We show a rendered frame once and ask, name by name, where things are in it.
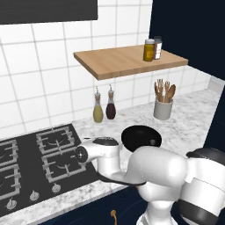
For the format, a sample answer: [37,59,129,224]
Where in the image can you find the dark vinegar bottle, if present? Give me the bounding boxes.
[105,83,117,120]

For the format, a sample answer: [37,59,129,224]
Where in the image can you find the yellow oil bottle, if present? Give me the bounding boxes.
[92,85,105,124]

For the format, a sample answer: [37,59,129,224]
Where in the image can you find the white utensil pot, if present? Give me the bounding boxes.
[153,98,175,121]

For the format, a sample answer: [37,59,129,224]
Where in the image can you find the wooden slotted spatula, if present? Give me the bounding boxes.
[156,77,164,103]

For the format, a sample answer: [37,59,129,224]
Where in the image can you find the wooden fork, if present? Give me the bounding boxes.
[163,80,171,103]

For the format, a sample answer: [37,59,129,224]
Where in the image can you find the wooden spoon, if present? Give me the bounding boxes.
[164,83,177,104]

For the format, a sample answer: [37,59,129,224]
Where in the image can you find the yellow spice jar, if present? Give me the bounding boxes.
[142,38,156,62]

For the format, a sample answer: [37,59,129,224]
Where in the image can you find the brown spice jar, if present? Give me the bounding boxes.
[153,35,163,61]

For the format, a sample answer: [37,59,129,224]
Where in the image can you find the silver hob knob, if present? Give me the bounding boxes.
[51,182,62,194]
[29,190,40,202]
[5,198,18,211]

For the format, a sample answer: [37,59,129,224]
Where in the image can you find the black gas hob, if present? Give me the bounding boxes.
[0,123,101,220]

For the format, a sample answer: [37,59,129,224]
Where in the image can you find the dark navy cupboard door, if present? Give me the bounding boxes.
[39,185,149,225]

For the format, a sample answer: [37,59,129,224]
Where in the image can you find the dark navy tall cabinet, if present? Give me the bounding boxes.
[149,0,225,153]

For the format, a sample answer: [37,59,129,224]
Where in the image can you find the dark range hood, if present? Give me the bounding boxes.
[0,0,98,26]

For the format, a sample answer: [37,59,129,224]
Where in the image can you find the wooden wall shelf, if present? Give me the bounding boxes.
[73,44,190,82]

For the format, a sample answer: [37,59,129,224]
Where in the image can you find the brass cupboard handle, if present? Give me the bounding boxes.
[110,209,119,225]

